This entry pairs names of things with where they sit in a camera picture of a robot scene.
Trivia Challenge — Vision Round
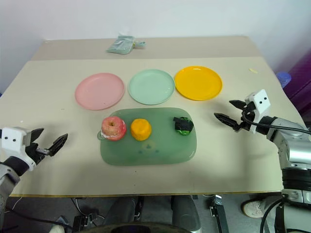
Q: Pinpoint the dark green vegetable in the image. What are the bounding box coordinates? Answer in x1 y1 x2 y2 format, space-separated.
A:
173 116 194 136

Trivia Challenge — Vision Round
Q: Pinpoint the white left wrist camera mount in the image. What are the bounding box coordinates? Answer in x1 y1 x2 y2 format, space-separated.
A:
0 126 36 172

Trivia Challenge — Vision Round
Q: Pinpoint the orange fruit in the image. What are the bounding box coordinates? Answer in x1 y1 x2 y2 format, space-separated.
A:
130 118 153 141

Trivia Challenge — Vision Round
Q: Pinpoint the mint green plate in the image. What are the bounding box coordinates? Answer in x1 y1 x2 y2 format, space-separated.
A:
128 68 176 105

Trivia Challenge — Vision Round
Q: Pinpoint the black floor cable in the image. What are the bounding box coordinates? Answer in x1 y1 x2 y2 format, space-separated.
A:
0 206 73 231

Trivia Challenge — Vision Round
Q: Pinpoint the white sneaker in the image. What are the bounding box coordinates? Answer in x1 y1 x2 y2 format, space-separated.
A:
241 198 268 218
50 223 65 233

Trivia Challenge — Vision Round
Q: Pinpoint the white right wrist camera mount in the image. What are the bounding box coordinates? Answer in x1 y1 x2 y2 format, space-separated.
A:
244 89 272 134

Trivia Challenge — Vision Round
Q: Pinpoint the translucent green tray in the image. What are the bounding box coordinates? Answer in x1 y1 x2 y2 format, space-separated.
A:
97 107 198 166

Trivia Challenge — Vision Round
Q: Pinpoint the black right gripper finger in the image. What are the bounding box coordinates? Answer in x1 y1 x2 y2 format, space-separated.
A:
229 100 249 111
213 112 238 128

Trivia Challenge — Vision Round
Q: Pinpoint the teal folded cloth bag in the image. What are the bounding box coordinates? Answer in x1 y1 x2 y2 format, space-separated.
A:
105 34 146 55

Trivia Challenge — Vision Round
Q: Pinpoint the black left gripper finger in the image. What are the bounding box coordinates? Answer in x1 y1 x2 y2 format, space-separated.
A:
31 128 45 143
36 133 69 157

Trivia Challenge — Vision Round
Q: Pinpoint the purple object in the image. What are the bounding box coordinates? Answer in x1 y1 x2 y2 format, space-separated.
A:
274 50 311 117

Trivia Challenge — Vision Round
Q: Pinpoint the pink plate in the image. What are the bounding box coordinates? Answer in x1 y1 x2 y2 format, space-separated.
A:
74 72 125 111

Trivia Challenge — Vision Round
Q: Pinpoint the yellow plate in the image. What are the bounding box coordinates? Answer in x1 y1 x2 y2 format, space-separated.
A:
174 66 224 101

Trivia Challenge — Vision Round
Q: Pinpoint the black table leg bracket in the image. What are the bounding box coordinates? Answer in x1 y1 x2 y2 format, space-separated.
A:
203 194 229 233

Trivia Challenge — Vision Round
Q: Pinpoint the red apple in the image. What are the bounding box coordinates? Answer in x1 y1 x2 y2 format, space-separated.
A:
100 116 127 142

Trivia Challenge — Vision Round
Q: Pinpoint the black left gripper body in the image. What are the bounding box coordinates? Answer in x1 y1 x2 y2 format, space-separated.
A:
25 130 51 166

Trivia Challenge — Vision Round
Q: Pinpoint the dark rounded robot leg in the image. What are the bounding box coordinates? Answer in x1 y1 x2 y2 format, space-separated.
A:
171 194 202 231

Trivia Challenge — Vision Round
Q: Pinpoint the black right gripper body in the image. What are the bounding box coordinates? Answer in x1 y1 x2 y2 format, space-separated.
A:
232 101 258 132

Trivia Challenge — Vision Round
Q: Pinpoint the black floor device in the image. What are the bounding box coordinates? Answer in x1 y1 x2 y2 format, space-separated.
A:
72 213 98 233

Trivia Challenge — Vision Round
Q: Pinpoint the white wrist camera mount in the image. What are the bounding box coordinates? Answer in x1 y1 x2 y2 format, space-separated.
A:
0 126 36 172
244 89 272 134

